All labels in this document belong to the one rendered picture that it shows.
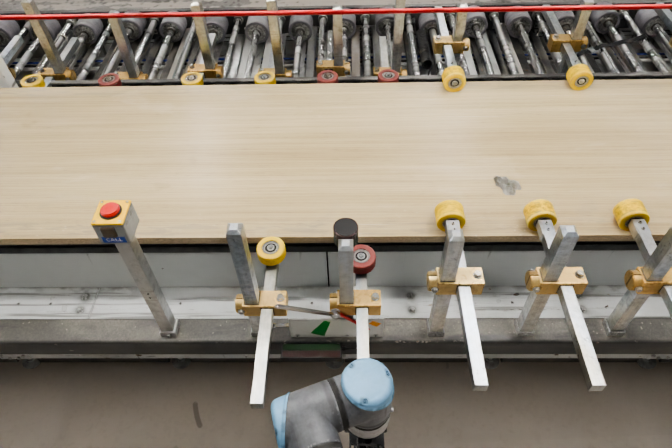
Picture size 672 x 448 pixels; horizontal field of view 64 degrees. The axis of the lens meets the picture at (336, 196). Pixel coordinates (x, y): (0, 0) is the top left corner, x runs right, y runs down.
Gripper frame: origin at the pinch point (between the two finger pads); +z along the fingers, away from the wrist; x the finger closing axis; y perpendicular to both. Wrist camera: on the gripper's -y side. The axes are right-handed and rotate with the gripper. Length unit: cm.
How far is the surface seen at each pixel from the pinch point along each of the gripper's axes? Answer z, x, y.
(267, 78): -8, -34, -129
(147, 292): -10, -55, -33
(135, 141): -7, -75, -94
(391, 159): -7, 11, -84
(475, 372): -13.3, 24.1, -9.8
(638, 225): -13, 74, -51
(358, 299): -4.3, -0.9, -33.9
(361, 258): -7.9, 0.1, -44.5
